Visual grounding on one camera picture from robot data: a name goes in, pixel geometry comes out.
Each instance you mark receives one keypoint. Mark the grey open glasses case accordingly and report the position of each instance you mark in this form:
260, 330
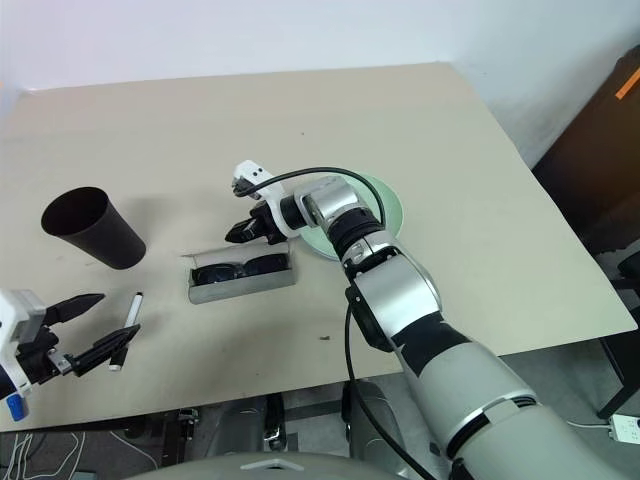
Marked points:
235, 292

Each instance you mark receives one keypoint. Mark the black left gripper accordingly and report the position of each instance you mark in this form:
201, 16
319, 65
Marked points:
42, 357

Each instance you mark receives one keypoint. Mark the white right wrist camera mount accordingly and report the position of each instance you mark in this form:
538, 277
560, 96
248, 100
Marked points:
250, 172

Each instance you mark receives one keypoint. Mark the black plastic cup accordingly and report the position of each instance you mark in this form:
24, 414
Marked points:
92, 225

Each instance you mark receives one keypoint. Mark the light green plate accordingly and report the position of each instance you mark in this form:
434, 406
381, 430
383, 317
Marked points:
392, 210

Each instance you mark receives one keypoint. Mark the dark cabinet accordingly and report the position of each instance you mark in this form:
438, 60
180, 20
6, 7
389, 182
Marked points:
590, 175

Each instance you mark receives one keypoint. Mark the black metal stand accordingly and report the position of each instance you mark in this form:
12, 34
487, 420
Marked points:
627, 272

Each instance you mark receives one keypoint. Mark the orange tape strip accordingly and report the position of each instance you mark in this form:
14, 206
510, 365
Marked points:
629, 85

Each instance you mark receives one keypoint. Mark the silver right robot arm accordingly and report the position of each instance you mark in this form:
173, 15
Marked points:
395, 295

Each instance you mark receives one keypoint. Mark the dark rounded shape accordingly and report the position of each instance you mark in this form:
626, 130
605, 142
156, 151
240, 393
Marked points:
245, 425
385, 420

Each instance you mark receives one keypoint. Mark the white power strip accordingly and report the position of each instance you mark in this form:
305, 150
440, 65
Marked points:
625, 427

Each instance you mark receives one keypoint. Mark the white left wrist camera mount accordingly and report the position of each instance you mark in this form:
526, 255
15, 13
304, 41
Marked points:
10, 310

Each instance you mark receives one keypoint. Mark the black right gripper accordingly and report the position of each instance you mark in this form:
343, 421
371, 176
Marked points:
265, 225

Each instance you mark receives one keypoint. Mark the metal table clamp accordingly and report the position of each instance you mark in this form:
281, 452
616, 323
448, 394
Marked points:
186, 420

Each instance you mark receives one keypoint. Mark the white marker with black cap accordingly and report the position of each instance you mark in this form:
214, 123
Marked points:
134, 310

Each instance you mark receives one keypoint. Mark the black sunglasses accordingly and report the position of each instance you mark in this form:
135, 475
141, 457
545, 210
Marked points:
215, 272

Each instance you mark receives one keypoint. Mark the grey robot torso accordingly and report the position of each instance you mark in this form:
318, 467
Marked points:
280, 467

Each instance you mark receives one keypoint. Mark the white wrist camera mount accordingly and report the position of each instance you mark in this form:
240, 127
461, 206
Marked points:
10, 310
250, 172

